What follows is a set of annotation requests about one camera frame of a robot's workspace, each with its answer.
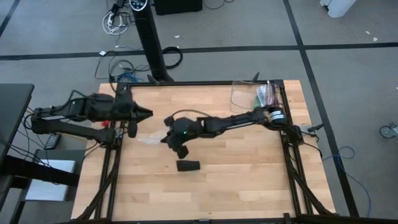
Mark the white trash can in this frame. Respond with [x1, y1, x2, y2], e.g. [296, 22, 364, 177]
[320, 0, 358, 19]

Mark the dark grey side cabinet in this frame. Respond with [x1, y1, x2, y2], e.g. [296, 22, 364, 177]
[18, 148, 86, 224]

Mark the blue floor cable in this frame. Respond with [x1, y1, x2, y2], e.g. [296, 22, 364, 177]
[322, 145, 373, 218]

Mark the black elastic bandage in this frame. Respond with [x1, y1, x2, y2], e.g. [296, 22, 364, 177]
[176, 159, 201, 172]

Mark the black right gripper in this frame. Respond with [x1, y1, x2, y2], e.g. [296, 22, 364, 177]
[160, 136, 191, 151]

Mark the black clamp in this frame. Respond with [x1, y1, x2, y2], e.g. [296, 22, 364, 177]
[306, 122, 325, 134]

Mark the short blue cable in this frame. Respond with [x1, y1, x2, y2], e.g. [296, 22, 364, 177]
[116, 72, 142, 84]

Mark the black aluminium table frame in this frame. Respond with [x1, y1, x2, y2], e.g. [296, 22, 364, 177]
[70, 79, 398, 224]

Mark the black power adapter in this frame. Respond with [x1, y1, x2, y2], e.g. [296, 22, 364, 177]
[45, 133, 62, 151]

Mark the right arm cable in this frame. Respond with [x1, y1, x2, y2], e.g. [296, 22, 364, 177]
[170, 108, 213, 121]

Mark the black tower fan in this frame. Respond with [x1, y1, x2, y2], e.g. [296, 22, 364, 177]
[129, 0, 175, 83]

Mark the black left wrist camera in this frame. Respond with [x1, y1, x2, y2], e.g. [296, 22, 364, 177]
[127, 119, 139, 139]

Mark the black desk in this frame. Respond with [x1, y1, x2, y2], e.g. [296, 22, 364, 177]
[0, 83, 35, 162]

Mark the clear plastic zip bag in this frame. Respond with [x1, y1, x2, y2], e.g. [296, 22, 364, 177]
[136, 129, 170, 146]

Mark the black coiled cable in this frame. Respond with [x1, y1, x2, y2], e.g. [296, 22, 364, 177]
[162, 45, 184, 70]

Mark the white power strip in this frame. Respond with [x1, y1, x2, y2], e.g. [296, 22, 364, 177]
[101, 11, 130, 36]

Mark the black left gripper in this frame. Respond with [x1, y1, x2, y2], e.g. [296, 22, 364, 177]
[112, 91, 154, 124]

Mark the black box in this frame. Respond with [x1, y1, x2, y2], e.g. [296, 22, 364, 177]
[154, 0, 203, 16]

